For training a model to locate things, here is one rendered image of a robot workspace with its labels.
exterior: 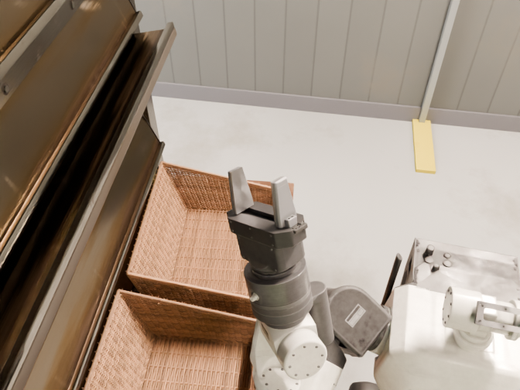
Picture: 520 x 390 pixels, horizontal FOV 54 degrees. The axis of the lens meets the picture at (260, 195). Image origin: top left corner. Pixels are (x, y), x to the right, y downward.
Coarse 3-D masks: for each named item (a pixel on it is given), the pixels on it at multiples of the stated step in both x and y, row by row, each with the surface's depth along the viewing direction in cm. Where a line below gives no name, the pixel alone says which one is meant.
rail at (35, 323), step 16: (160, 48) 147; (144, 80) 135; (128, 112) 125; (112, 144) 117; (112, 160) 114; (96, 176) 109; (96, 192) 107; (80, 208) 103; (80, 224) 100; (64, 240) 97; (64, 256) 94; (48, 272) 92; (48, 288) 89; (48, 304) 88; (32, 320) 85; (32, 336) 84; (16, 352) 81; (16, 368) 80; (0, 384) 77
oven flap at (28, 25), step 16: (0, 0) 92; (16, 0) 96; (32, 0) 100; (48, 0) 105; (64, 0) 106; (0, 16) 91; (16, 16) 95; (32, 16) 99; (48, 16) 100; (0, 32) 90; (16, 32) 94; (32, 32) 95; (0, 48) 90; (16, 48) 91; (0, 64) 86; (0, 80) 86
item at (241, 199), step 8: (240, 168) 67; (232, 176) 67; (240, 176) 68; (232, 184) 67; (240, 184) 68; (232, 192) 68; (240, 192) 68; (248, 192) 69; (232, 200) 68; (240, 200) 69; (248, 200) 70; (232, 208) 69; (240, 208) 69
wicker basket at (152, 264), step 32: (160, 192) 197; (192, 192) 212; (224, 192) 211; (256, 192) 210; (160, 224) 192; (192, 224) 213; (224, 224) 213; (160, 256) 188; (224, 256) 201; (160, 288) 169; (192, 288) 166; (224, 288) 191
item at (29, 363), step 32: (160, 32) 159; (128, 64) 148; (160, 64) 146; (128, 96) 135; (96, 128) 127; (128, 128) 124; (64, 160) 120; (96, 160) 117; (64, 192) 111; (32, 224) 106; (64, 224) 103; (32, 256) 99; (0, 288) 94; (32, 288) 93; (64, 288) 93; (0, 320) 89; (0, 352) 84; (32, 352) 84
